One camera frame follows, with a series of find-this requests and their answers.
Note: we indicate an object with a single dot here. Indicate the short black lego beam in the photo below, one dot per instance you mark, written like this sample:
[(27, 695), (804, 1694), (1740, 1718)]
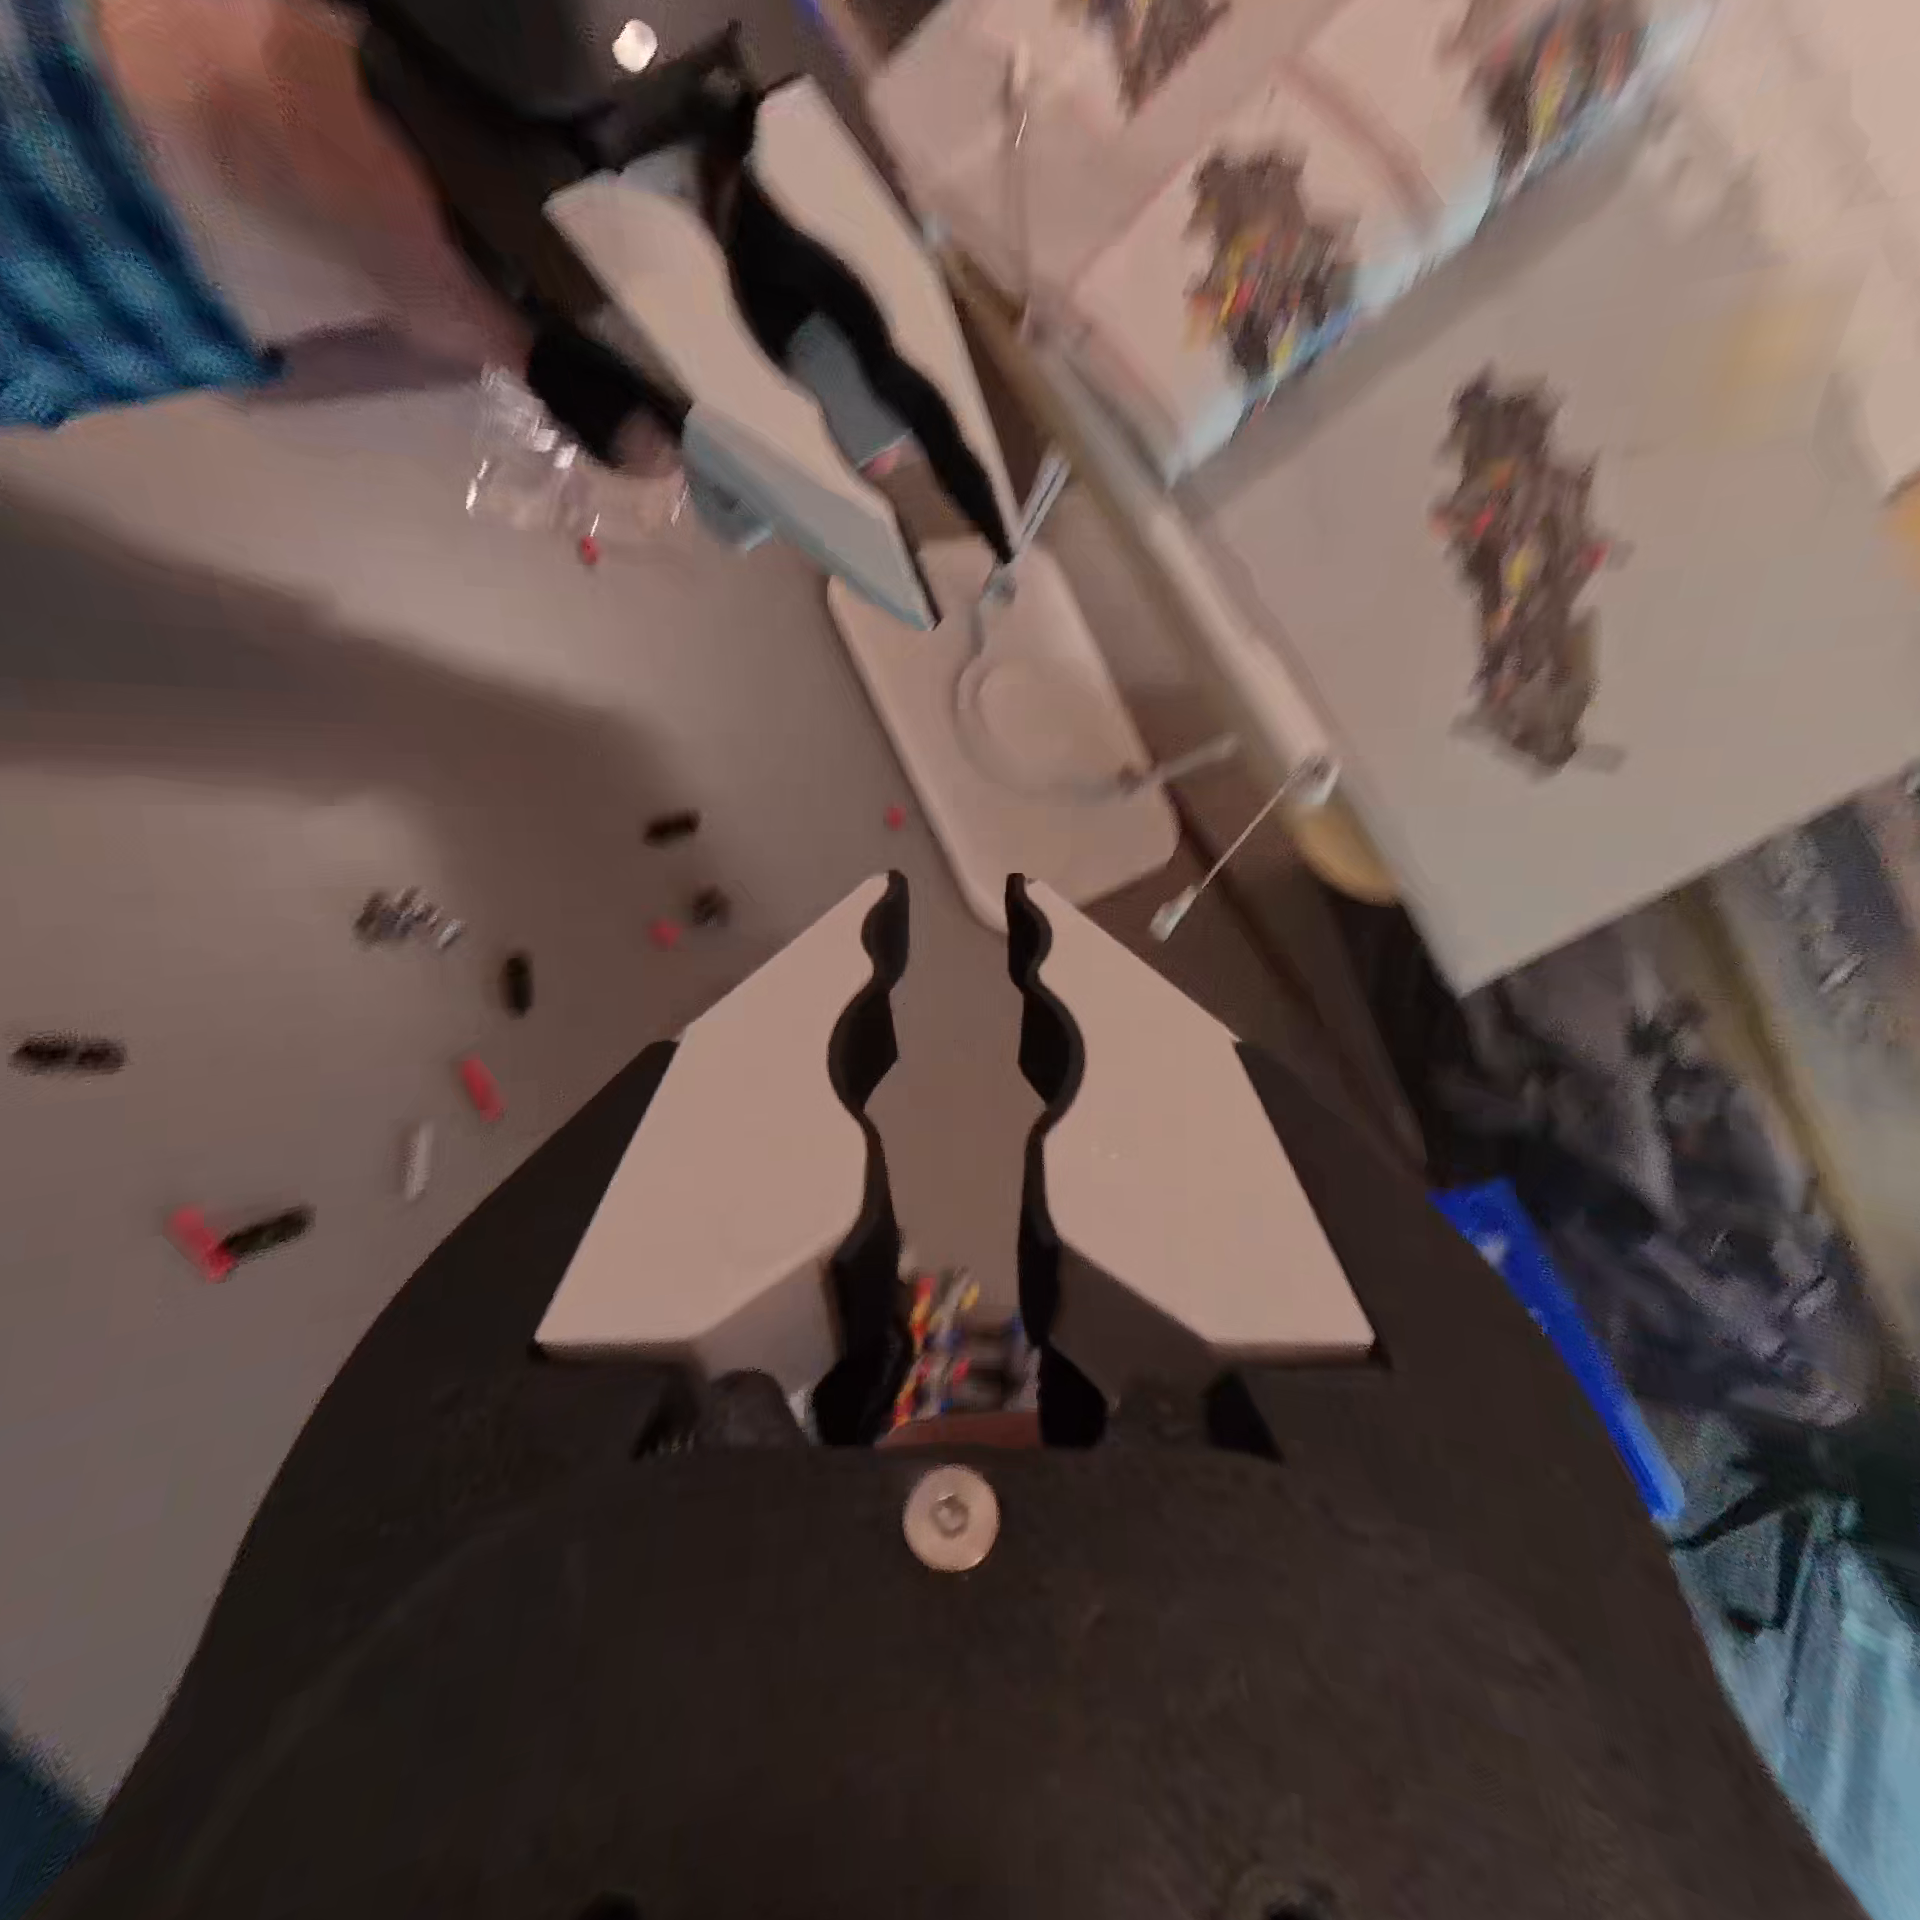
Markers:
[(671, 824)]

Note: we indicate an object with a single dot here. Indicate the blue plastic bin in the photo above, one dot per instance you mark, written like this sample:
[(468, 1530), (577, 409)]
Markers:
[(1557, 1319)]

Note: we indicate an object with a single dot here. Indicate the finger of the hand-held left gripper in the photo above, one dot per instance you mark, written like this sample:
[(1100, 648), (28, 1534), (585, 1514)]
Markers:
[(675, 286), (885, 271)]

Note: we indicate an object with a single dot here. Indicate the black lego set box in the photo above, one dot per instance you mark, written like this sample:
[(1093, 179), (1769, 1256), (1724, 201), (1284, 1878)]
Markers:
[(1724, 1198)]

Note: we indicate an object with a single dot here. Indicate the light grey lego piece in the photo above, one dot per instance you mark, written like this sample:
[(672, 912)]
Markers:
[(416, 1159)]

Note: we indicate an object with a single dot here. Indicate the multicolour lego technic assembly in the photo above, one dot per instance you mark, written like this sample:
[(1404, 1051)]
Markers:
[(945, 1349)]

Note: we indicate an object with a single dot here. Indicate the black lego axle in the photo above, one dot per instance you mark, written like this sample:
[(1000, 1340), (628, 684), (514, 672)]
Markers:
[(517, 984)]

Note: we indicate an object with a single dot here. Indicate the person's left hand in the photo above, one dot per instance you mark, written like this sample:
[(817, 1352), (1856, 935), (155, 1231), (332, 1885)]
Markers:
[(314, 179)]

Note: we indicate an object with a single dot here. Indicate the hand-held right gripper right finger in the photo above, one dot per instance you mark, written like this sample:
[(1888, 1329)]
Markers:
[(1185, 1198)]

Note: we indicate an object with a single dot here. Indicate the large clear plastic bag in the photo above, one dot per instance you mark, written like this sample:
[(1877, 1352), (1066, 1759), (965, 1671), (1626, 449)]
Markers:
[(508, 449)]

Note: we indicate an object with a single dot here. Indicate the small red lego piece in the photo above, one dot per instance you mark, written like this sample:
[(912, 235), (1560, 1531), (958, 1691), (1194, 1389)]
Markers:
[(480, 1086)]

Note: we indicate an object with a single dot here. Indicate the person's plaid shirt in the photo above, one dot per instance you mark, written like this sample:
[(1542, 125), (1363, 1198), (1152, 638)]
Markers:
[(28, 1828)]

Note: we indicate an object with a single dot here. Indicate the black lego pin piece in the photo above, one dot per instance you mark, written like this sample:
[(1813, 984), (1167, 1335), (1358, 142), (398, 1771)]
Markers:
[(268, 1231)]

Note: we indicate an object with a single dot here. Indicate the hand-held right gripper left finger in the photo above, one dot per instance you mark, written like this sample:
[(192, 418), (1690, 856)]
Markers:
[(718, 1198)]

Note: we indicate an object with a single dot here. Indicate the lego instruction book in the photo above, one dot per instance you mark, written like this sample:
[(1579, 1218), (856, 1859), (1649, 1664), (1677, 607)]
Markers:
[(1724, 449)]

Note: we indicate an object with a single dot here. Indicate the short red lego axle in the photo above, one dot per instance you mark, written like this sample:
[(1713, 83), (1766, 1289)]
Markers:
[(199, 1241)]

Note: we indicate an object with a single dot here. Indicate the dark grey lego connector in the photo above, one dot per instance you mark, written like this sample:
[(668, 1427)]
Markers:
[(402, 916)]

